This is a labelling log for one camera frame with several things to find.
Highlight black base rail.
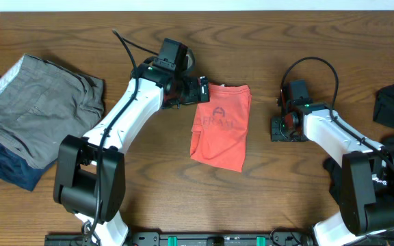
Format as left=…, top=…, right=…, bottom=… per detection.
left=44, top=230, right=316, bottom=246

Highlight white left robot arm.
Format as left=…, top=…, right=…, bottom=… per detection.
left=44, top=64, right=209, bottom=245

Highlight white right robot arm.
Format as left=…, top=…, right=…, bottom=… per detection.
left=270, top=100, right=394, bottom=245

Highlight grey folded trousers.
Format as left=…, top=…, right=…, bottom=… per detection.
left=0, top=55, right=104, bottom=169

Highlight red printed t-shirt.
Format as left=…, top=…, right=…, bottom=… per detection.
left=190, top=84, right=252, bottom=172

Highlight navy blue folded garment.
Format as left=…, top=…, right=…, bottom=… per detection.
left=0, top=143, right=54, bottom=191

